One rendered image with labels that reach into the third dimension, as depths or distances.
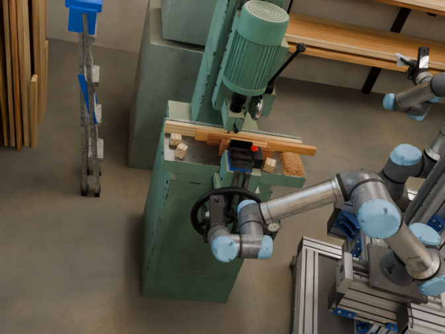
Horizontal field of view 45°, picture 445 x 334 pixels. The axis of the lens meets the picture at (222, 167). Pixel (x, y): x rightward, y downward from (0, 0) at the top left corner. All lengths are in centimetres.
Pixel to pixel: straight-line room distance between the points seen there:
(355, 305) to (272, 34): 110
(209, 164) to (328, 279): 106
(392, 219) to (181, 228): 105
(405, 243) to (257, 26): 87
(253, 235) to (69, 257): 139
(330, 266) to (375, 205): 136
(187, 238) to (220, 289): 43
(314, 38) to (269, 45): 227
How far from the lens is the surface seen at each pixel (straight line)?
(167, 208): 230
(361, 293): 221
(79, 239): 297
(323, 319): 273
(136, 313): 273
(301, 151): 237
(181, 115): 255
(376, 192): 168
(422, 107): 264
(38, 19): 329
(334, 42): 428
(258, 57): 198
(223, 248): 166
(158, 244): 247
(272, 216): 177
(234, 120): 216
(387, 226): 167
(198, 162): 214
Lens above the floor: 224
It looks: 38 degrees down
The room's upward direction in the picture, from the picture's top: 18 degrees clockwise
